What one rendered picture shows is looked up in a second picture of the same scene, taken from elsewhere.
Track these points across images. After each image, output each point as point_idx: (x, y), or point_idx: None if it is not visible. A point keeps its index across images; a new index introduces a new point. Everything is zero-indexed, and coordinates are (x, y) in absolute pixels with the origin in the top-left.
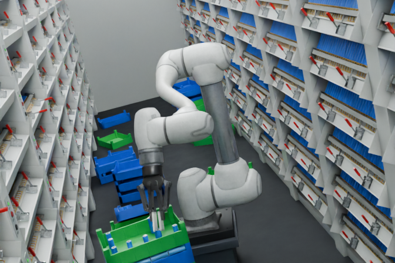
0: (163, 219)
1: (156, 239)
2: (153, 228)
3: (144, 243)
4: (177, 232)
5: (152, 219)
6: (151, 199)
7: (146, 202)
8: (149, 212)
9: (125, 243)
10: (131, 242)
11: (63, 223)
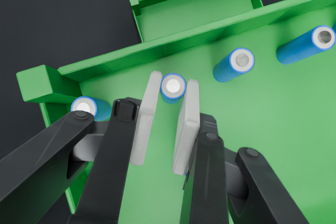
0: (130, 98)
1: (181, 31)
2: (198, 88)
3: (240, 16)
4: (76, 62)
5: (197, 104)
6: (193, 193)
7: (253, 212)
8: (217, 136)
9: (334, 184)
10: (306, 182)
11: None
